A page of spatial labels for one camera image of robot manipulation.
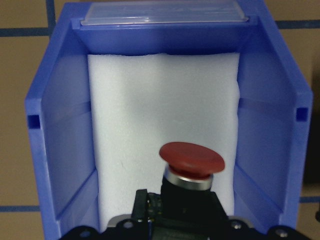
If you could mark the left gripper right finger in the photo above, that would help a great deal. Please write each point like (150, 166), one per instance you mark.
(216, 208)

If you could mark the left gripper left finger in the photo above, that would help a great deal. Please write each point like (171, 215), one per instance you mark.
(140, 207)

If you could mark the red push button switch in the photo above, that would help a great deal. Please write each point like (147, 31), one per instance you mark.
(185, 212)

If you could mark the white foam pad left bin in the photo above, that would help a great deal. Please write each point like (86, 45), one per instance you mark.
(140, 103)

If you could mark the left blue storage bin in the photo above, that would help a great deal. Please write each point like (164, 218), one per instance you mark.
(273, 115)

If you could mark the brown paper table cover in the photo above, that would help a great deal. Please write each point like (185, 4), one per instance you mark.
(25, 28)

